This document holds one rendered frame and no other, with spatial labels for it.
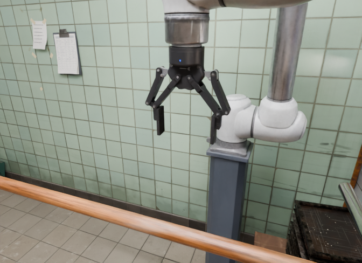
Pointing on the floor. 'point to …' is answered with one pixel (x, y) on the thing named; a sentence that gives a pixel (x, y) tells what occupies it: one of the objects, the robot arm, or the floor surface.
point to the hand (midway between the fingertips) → (186, 133)
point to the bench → (270, 242)
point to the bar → (352, 205)
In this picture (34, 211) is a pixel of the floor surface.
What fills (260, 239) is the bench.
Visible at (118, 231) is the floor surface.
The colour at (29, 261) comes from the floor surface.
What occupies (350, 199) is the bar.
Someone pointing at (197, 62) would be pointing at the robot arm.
